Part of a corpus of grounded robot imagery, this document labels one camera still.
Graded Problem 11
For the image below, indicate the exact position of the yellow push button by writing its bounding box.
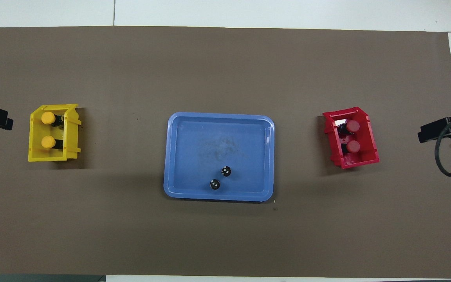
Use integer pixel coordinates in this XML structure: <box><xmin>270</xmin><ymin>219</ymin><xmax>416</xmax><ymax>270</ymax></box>
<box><xmin>41</xmin><ymin>136</ymin><xmax>65</xmax><ymax>150</ymax></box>
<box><xmin>41</xmin><ymin>112</ymin><xmax>65</xmax><ymax>128</ymax></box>

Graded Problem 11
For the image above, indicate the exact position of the red push button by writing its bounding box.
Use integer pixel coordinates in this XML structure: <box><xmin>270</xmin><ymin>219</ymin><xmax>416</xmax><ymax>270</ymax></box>
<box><xmin>341</xmin><ymin>140</ymin><xmax>361</xmax><ymax>155</ymax></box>
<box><xmin>339</xmin><ymin>119</ymin><xmax>361</xmax><ymax>136</ymax></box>

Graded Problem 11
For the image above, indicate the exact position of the blue plastic tray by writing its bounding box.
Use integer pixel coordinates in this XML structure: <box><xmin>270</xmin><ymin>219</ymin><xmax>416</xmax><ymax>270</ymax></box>
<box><xmin>163</xmin><ymin>112</ymin><xmax>275</xmax><ymax>202</ymax></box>

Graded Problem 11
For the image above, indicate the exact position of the red plastic bin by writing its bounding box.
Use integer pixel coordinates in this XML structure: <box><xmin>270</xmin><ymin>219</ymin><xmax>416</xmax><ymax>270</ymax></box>
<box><xmin>322</xmin><ymin>107</ymin><xmax>380</xmax><ymax>169</ymax></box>

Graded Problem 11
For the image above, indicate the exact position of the yellow plastic bin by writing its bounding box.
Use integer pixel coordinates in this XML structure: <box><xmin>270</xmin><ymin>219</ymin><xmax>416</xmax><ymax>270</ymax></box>
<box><xmin>28</xmin><ymin>103</ymin><xmax>82</xmax><ymax>162</ymax></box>

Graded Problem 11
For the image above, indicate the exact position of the dark grey edge strip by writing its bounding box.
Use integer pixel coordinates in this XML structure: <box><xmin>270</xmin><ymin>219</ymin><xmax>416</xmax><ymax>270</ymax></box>
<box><xmin>0</xmin><ymin>274</ymin><xmax>106</xmax><ymax>282</ymax></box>

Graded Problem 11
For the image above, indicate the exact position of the brown table mat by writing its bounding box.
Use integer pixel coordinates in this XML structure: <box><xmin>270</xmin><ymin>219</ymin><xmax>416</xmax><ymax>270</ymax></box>
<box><xmin>0</xmin><ymin>26</ymin><xmax>451</xmax><ymax>278</ymax></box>

